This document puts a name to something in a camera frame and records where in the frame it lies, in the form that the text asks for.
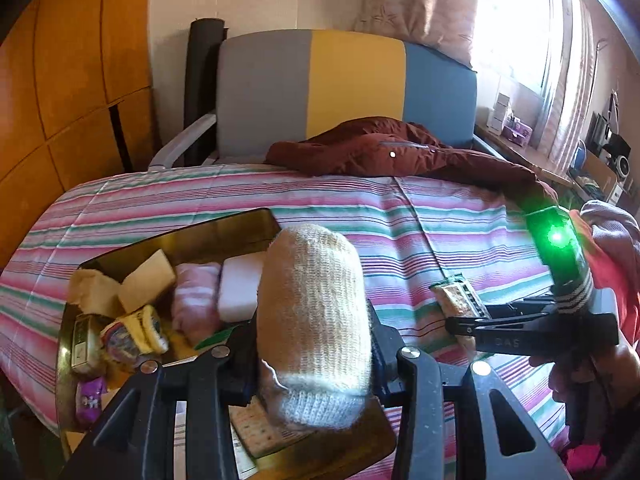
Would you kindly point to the purple packet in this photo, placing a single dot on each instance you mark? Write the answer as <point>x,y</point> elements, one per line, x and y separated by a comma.
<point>90,395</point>

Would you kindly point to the black stereo speaker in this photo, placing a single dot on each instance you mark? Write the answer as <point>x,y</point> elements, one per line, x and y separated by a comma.
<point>617,157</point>

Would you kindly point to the cream sock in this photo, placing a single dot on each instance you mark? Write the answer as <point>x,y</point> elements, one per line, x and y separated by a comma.
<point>312,330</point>

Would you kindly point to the wooden side desk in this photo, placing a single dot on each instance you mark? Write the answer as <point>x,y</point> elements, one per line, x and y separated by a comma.
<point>530,157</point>

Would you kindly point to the wooden wardrobe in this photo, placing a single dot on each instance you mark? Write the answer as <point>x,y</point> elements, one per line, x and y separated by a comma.
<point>65,70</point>

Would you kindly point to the green harmonica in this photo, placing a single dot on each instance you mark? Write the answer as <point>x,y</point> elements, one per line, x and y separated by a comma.
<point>460,295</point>

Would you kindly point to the white foam block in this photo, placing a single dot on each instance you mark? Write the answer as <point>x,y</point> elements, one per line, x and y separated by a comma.
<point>240,287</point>

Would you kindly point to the pink striped sock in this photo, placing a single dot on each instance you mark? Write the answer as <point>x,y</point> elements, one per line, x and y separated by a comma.
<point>197,300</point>

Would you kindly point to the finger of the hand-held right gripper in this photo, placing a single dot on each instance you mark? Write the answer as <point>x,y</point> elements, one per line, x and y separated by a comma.
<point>530,305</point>
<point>480,331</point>

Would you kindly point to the grey yellow blue chair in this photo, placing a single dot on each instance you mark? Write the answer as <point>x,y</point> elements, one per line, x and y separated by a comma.
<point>350,85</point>

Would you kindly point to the pink white garment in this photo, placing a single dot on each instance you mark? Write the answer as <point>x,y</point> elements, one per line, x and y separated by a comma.
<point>612,230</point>

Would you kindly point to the small green tin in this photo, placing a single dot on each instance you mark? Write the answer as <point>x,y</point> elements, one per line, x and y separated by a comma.
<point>82,345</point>

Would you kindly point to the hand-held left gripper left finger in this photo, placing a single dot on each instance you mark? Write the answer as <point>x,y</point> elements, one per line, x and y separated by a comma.
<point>220,375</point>

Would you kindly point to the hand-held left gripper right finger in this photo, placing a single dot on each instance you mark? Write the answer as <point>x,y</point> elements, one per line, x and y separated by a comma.
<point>382,360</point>

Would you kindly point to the yellow sponge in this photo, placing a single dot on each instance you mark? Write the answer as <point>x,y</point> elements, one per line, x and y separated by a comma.
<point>147,287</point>

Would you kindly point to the sheer striped curtain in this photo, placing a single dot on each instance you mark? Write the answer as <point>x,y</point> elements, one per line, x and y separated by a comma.
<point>567,75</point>

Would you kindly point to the person's right hand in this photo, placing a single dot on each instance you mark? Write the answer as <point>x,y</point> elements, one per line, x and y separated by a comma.
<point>565,377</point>

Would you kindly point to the purple box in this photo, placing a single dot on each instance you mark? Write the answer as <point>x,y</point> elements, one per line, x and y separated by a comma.
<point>517,130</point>

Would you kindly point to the yellow patterned sock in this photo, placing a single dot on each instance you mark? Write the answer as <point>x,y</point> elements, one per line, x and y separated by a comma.
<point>135,337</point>

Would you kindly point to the green wrapper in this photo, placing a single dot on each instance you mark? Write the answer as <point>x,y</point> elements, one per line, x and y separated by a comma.
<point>215,340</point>

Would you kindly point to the brown cardboard box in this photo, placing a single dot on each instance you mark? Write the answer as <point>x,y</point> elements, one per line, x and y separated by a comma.
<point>597,172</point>

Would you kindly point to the pale torn sponge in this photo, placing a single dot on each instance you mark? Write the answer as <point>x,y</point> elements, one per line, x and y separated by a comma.
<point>92,287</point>

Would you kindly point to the striped blanket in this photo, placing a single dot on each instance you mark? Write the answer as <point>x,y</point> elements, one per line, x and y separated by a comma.
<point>400,240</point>

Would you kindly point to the maroon jacket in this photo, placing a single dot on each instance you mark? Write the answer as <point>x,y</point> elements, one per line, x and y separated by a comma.
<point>400,155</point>

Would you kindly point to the white boxes stack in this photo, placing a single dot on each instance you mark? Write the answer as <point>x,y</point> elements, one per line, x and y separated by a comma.
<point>498,112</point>

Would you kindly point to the pink patterned curtain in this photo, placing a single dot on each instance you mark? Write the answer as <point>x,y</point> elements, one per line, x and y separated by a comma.
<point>420,5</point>

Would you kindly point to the gold tin box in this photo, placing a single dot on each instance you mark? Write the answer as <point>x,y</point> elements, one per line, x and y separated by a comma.
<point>240,232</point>

